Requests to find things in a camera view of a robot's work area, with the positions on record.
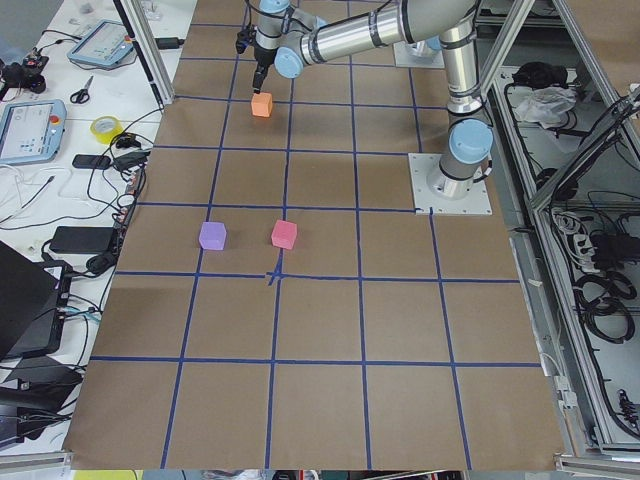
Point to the brown paper table mat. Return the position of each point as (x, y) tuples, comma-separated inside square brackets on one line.
[(383, 339)]

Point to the black power adapter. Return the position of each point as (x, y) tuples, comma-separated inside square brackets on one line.
[(81, 239)]

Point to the orange foam cube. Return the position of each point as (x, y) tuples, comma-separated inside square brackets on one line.
[(262, 104)]

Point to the upper blue teach pendant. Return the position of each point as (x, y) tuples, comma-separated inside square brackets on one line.
[(106, 46)]

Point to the black handled scissors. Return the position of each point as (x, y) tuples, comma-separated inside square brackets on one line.
[(82, 95)]

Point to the black power strip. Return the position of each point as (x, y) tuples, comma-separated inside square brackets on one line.
[(126, 203)]

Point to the lower blue teach pendant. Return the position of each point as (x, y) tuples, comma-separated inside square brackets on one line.
[(31, 132)]

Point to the blue teach pendant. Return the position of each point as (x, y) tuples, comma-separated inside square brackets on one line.
[(106, 46), (31, 132)]

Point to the purple foam cube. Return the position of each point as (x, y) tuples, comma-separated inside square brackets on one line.
[(212, 236)]

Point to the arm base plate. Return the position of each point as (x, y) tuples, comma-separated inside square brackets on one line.
[(436, 194), (419, 55)]

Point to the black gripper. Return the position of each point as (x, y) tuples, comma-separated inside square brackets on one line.
[(262, 56)]

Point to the yellow tape roll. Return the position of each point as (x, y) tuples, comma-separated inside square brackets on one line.
[(106, 128)]

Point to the pink foam cube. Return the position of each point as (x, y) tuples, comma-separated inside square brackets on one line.
[(284, 234)]

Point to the black laptop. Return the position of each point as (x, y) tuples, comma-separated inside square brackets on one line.
[(33, 296)]

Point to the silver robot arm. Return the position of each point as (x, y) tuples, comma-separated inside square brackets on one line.
[(288, 39)]

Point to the crumpled white cloth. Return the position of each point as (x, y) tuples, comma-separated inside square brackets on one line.
[(548, 107)]

